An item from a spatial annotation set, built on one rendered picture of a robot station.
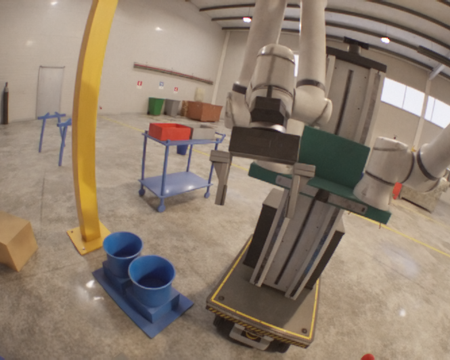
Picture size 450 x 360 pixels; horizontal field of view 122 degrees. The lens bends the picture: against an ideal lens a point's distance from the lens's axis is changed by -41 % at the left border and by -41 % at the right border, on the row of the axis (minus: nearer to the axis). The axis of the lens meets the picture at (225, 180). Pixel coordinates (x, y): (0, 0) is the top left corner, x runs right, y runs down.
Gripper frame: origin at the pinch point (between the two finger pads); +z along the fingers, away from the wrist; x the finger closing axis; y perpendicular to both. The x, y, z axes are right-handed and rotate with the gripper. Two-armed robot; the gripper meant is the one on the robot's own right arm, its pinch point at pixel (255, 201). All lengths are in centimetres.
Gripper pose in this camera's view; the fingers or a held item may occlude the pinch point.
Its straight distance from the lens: 40.0
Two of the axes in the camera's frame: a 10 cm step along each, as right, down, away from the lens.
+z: -1.8, 9.8, -0.6
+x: -9.6, -1.7, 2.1
